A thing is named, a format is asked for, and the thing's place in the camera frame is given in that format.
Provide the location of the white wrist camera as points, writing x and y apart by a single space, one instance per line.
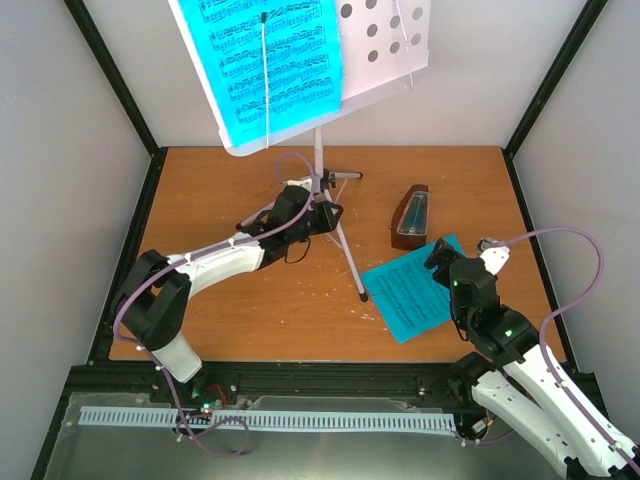
309 183
495 254

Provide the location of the clear plastic metronome cover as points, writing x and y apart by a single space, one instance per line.
414 218

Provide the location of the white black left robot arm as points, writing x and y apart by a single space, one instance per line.
152 301

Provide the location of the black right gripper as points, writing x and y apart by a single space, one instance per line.
437 257

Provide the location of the black frame post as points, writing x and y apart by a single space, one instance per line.
578 33
110 75

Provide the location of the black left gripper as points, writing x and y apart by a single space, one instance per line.
327 212

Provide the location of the brown wooden metronome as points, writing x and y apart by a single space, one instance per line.
407 243

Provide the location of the blue sheet music book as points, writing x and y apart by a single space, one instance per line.
265 66

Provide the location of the black frame post right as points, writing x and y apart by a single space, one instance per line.
578 33

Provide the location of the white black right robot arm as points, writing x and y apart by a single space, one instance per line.
514 374

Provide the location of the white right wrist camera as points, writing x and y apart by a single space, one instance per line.
495 254

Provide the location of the white tripod music stand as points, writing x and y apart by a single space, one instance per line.
385 51

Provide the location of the blue sheet music page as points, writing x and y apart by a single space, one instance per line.
409 300

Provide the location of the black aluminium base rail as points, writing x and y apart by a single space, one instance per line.
420 384

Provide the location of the light blue slotted cable duct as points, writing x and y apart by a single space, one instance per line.
273 421

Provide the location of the black frame post left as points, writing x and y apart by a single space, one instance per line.
110 75

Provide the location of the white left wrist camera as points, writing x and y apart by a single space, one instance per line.
309 183

